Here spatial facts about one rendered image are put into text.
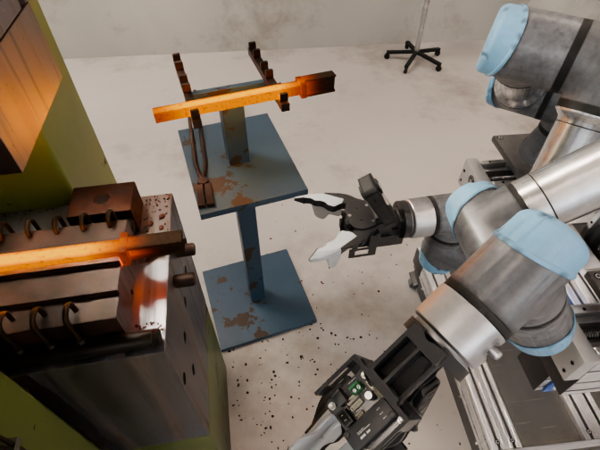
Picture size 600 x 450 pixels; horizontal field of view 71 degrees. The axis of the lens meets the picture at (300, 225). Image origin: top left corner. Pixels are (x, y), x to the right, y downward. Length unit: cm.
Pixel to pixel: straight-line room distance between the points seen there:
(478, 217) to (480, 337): 20
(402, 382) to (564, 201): 29
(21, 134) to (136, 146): 224
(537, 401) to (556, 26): 114
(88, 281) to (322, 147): 199
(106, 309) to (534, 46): 79
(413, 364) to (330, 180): 198
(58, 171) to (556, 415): 152
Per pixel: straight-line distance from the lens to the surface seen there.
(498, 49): 82
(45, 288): 78
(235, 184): 118
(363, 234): 73
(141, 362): 76
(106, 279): 75
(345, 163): 246
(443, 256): 88
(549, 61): 81
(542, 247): 42
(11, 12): 58
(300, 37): 367
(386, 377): 41
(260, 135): 136
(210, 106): 101
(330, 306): 182
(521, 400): 158
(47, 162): 96
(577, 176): 57
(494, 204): 57
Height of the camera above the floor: 155
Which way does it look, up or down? 48 degrees down
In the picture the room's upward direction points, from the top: straight up
